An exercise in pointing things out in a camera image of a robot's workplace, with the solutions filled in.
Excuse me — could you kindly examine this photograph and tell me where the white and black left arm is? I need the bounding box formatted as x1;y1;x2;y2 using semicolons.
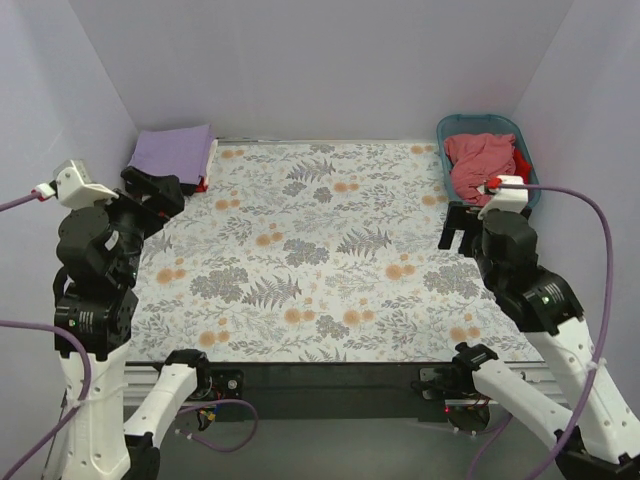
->
50;160;207;479

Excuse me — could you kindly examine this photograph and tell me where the folded black t shirt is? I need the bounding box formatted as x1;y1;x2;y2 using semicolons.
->
180;176;209;196

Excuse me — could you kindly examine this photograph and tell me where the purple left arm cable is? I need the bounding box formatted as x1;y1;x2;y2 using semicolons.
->
0;192;260;480

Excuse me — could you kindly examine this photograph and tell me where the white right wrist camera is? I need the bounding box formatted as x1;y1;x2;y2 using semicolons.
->
478;175;529;220

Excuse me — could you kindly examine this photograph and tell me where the pink crumpled t shirt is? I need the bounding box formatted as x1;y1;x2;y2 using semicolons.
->
444;133;516;206

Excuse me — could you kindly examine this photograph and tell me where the purple t shirt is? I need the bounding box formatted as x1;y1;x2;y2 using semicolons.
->
129;124;214;185

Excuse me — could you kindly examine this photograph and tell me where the black robot base mount plate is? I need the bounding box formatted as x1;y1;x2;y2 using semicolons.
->
193;362;473;422

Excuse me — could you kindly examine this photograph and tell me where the floral patterned table mat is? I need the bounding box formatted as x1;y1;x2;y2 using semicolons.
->
129;142;537;362

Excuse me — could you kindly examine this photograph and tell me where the teal plastic laundry basket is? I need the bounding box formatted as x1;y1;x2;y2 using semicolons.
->
436;114;538;207

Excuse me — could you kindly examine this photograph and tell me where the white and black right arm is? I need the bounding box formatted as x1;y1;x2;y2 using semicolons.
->
438;203;639;479

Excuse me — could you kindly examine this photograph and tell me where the red crumpled t shirt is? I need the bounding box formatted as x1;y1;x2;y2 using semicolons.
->
513;148;532;184

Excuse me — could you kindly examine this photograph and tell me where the aluminium front rail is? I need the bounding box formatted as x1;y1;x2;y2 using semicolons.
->
125;361;568;406

